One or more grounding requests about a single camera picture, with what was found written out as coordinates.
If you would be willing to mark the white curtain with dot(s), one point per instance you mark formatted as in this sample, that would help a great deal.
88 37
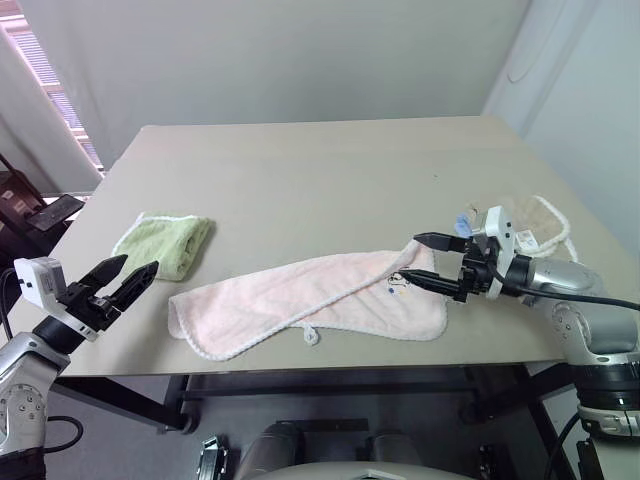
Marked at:
35 155

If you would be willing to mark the grey rounded housing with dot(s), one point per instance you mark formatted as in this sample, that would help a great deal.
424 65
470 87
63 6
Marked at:
330 457

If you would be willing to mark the white paper tag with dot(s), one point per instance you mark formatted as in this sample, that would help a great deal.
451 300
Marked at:
526 239

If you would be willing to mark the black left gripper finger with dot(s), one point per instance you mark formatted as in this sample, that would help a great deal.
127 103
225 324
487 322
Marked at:
135 286
107 274

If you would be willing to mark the pink terry towel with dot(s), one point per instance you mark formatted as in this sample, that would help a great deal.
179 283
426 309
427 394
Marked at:
300 290

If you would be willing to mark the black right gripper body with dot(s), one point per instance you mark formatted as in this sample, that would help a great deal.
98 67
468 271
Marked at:
477 272

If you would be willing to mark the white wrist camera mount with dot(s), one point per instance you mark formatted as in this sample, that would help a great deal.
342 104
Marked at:
502 225
42 280

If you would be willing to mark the blue plastic clip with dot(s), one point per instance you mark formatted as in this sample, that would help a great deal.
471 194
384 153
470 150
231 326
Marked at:
464 226

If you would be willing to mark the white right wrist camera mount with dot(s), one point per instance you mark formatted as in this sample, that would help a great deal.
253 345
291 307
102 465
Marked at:
502 225

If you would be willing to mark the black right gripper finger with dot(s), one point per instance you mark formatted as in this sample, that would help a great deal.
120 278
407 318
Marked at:
442 242
432 284

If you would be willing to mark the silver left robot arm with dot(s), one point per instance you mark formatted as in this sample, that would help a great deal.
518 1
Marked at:
25 380

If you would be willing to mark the black metal table frame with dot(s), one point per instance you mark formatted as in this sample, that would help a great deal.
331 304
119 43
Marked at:
325 387

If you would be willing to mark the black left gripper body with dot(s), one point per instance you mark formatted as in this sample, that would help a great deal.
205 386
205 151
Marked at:
90 306

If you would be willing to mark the dark device at left edge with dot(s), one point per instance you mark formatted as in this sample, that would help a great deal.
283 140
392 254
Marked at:
17 220

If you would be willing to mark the green folded towel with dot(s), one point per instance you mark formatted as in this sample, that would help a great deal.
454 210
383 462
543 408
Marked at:
165 240

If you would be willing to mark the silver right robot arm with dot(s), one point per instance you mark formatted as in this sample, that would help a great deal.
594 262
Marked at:
565 275

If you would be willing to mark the bright window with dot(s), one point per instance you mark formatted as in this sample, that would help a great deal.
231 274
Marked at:
55 95

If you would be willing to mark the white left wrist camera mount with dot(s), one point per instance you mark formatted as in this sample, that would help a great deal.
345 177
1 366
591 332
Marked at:
42 280

